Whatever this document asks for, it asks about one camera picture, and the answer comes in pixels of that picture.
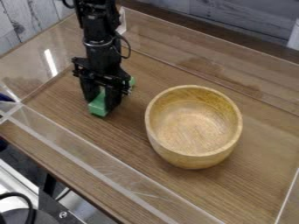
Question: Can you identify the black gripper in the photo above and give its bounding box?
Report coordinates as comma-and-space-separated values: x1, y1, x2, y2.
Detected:
71, 40, 131, 111

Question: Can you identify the green rectangular block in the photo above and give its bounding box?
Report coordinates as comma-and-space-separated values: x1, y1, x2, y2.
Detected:
88, 76, 136, 117

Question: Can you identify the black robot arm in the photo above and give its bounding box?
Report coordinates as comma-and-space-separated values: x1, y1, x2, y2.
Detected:
61, 0, 135, 117

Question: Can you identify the brown wooden bowl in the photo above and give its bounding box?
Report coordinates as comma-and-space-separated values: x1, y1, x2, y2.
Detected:
144, 85, 243, 170

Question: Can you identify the black table leg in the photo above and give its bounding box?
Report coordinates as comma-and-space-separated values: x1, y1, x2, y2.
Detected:
43, 174, 57, 196

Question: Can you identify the clear acrylic tray enclosure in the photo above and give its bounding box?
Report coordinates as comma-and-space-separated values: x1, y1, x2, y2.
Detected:
0, 10, 299, 224

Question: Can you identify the black metal bracket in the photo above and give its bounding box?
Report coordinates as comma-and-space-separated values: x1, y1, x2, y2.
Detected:
35, 191, 87, 224

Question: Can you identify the black cable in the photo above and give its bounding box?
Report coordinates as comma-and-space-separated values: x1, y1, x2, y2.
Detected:
0, 192, 36, 224

